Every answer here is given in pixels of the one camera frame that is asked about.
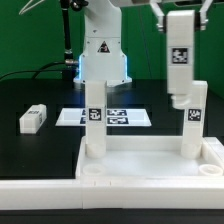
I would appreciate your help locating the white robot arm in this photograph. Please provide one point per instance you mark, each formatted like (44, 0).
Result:
(103, 59)

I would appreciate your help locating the white front guide rail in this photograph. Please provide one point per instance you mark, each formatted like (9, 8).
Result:
(189, 193)

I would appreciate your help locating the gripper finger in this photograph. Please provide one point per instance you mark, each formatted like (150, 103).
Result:
(201, 19)
(159, 14)

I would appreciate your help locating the fiducial marker sheet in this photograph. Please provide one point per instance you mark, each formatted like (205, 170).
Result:
(112, 117)

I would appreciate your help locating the white desk top tray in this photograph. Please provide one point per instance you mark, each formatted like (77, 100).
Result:
(143, 157)

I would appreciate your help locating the white right guide block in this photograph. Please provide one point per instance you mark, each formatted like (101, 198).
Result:
(213, 151)

